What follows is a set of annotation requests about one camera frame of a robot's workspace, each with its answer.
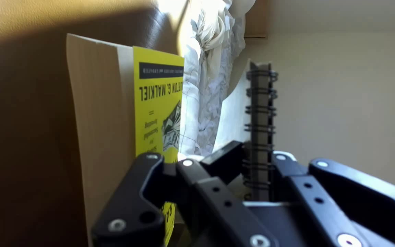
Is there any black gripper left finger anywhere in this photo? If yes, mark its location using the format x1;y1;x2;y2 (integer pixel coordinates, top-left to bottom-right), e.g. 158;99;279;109
91;140;279;247

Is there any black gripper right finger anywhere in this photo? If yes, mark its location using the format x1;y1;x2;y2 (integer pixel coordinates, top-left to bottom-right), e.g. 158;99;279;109
270;150;395;247

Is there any yellow cover book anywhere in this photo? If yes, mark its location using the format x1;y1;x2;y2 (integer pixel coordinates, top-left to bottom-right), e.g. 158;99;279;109
66;32;187;247

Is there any wooden bed end board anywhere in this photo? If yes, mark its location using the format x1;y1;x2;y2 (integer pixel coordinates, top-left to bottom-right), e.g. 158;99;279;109
244;0;270;40

